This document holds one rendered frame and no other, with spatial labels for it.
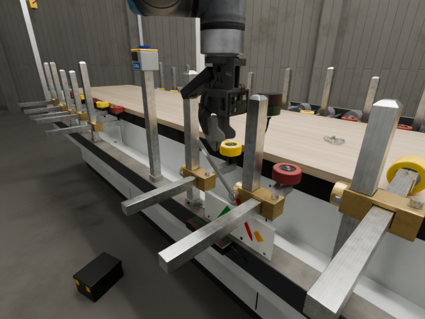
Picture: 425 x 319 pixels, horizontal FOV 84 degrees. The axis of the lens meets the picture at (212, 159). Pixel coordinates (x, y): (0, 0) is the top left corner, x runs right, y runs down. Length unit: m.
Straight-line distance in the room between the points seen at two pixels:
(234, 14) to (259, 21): 4.34
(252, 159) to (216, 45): 0.27
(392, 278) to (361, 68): 4.48
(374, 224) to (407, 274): 0.40
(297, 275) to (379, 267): 0.25
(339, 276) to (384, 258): 0.49
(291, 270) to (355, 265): 0.35
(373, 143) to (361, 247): 0.17
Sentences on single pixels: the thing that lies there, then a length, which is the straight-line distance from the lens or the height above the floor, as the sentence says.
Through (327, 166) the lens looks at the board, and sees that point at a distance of 0.77.
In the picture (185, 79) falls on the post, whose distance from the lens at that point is 0.73.
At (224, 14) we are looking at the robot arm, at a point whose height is 1.26.
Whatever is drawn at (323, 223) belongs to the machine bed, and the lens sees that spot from 0.83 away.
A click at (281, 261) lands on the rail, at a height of 0.70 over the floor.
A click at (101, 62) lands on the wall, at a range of 5.83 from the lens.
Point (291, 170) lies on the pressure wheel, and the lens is 0.70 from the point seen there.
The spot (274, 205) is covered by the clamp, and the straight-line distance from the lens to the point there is 0.59.
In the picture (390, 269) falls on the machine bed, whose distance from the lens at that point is 0.83.
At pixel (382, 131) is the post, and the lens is 0.46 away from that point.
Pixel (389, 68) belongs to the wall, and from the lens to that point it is 5.25.
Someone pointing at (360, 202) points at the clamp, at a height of 0.95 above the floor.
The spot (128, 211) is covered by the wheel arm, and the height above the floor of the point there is 0.82.
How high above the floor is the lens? 1.18
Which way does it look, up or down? 23 degrees down
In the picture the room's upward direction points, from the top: 1 degrees clockwise
